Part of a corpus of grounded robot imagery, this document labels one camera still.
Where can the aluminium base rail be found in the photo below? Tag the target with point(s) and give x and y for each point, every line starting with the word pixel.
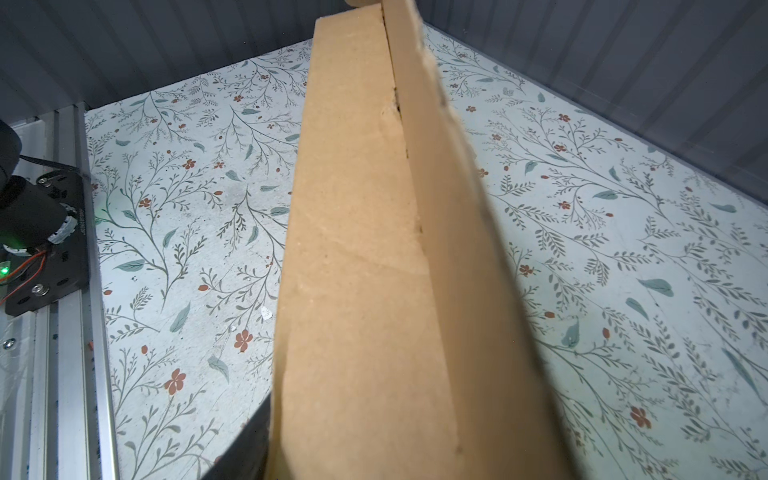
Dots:
pixel 56 411

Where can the brown cardboard box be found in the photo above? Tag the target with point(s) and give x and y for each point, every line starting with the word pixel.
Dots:
pixel 402 348

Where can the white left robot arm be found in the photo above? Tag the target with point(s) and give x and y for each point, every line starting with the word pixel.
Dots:
pixel 28 216

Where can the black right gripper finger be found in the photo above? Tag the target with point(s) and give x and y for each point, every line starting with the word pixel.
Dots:
pixel 246 458

